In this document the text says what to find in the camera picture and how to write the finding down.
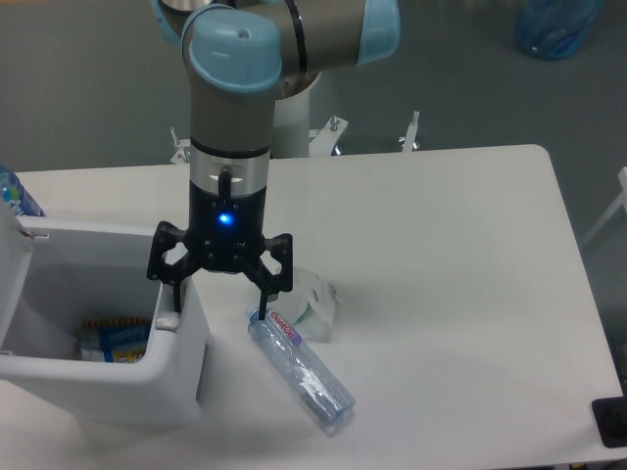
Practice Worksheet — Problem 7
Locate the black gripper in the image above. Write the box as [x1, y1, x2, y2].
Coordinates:
[146, 184, 293, 320]

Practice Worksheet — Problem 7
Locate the white push-lid trash can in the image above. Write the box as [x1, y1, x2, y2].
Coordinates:
[1, 207, 212, 426]

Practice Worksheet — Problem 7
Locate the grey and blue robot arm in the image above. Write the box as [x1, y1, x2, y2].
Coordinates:
[147, 1, 401, 311]

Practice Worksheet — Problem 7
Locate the crumpled white paper packaging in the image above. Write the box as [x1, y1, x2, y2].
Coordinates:
[268, 266, 338, 343]

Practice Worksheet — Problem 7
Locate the snack wrapper inside bin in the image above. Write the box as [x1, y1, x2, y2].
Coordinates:
[78, 317, 151, 363]

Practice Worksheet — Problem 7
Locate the clear empty plastic bottle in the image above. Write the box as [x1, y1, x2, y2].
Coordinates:
[247, 307, 356, 435]

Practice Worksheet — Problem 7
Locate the blue labelled bottle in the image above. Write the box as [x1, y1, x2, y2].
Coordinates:
[1, 165, 46, 216]

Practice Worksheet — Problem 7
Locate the blue plastic bag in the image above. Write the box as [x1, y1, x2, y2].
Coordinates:
[512, 0, 604, 61]

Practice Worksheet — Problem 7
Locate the black device at table edge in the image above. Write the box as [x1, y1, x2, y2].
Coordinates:
[592, 397, 626, 448]

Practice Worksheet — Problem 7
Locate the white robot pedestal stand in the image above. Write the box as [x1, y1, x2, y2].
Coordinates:
[169, 73, 421, 165]

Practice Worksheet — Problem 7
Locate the white furniture frame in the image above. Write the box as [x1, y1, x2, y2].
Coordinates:
[580, 167, 626, 252]

